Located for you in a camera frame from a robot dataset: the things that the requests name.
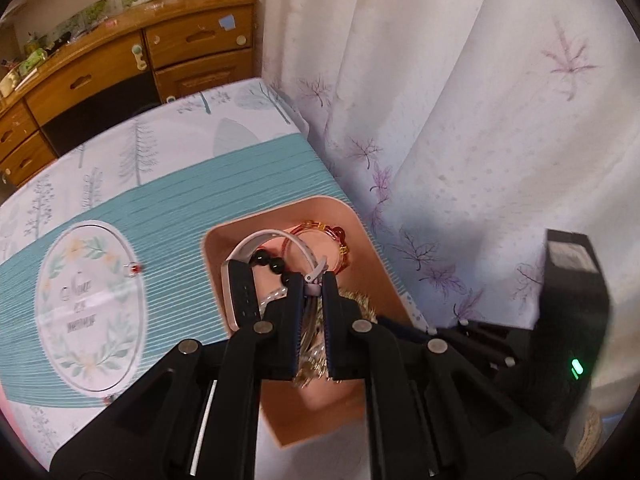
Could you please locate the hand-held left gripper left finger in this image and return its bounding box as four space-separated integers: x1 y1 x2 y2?
50 274 306 480

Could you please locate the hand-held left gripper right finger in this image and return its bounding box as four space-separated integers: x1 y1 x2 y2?
321 272 576 480

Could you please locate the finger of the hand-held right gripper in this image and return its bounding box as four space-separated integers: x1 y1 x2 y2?
375 314 518 378
435 317 545 361

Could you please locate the white pearl bracelet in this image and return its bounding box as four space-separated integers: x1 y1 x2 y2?
257 285 291 318

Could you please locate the gold chain necklace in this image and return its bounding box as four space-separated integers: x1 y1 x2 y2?
290 287 381 388

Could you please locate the pink band smart watch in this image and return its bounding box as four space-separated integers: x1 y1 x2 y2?
221 229 328 333

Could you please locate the black bead bracelet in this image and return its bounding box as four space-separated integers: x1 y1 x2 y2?
250 252 296 286

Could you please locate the red and pink bracelet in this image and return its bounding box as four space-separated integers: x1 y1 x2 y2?
282 220 353 276

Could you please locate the pink plastic tray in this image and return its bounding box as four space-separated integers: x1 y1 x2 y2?
201 195 416 448

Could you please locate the woven straw basket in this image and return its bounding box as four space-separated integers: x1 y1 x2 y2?
575 405 608 471

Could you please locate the white leaf print curtain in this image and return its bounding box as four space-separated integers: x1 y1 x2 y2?
245 0 640 411

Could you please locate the wooden desk with drawers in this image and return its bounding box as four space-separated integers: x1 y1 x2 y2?
0 0 258 188

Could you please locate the green box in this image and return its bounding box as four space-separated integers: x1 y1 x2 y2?
19 49 47 73

